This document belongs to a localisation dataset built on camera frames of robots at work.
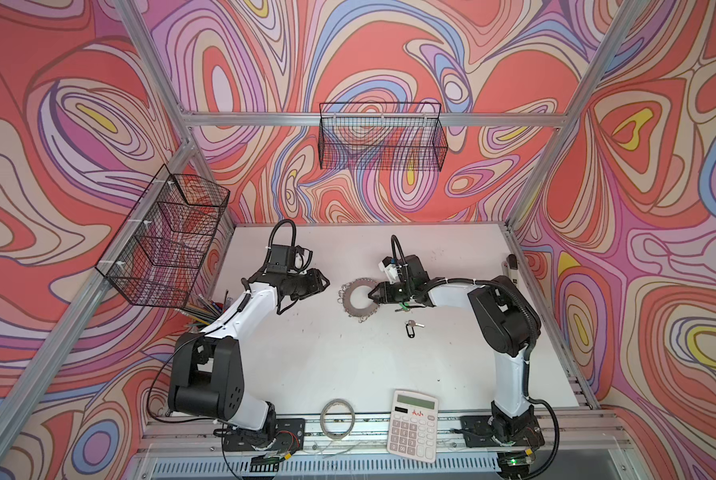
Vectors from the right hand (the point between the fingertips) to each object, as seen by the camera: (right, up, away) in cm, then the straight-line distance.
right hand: (376, 302), depth 97 cm
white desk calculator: (+8, -27, -24) cm, 37 cm away
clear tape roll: (-11, -30, -22) cm, 39 cm away
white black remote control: (+48, +11, +4) cm, 49 cm away
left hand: (-14, +7, -9) cm, 19 cm away
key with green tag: (+8, 0, -9) cm, 12 cm away
